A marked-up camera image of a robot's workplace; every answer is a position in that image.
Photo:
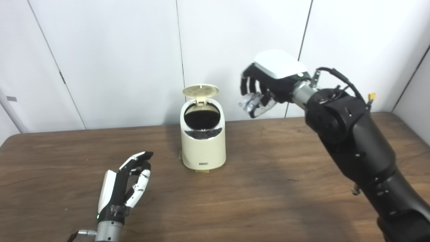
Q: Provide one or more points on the white paper ball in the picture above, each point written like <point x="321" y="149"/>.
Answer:
<point x="249" y="102"/>

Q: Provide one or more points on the small gray wall label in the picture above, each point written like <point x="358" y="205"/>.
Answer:
<point x="11" y="98"/>

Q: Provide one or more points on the white and black right hand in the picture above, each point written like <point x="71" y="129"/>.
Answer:
<point x="278" y="65"/>

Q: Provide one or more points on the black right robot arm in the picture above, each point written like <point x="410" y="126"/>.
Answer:
<point x="362" y="144"/>

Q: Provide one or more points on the cream-colored bin body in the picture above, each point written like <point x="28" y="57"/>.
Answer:
<point x="203" y="149"/>

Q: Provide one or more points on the cream round bin lid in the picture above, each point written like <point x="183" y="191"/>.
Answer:
<point x="200" y="90"/>

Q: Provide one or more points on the black wall panel hinge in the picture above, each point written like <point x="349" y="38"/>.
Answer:
<point x="62" y="77"/>

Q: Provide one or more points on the white and black left hand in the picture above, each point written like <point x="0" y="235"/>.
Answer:
<point x="116" y="191"/>

